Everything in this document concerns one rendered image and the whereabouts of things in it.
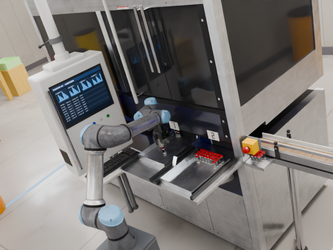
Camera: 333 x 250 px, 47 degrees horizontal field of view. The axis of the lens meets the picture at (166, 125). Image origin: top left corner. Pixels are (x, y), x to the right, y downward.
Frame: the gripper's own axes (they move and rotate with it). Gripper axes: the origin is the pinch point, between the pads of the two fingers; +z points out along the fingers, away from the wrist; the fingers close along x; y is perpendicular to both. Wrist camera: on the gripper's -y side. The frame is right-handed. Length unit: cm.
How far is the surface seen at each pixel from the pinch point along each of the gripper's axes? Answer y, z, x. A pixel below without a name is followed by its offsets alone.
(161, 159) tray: 3.9, 5.2, -6.5
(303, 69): 54, -20, 88
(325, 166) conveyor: 98, 2, 24
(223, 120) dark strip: 45, -21, 14
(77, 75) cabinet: -47, -54, -15
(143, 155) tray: -12.0, 4.9, -8.0
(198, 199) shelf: 52, 5, -24
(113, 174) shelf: -26.5, 12.9, -26.9
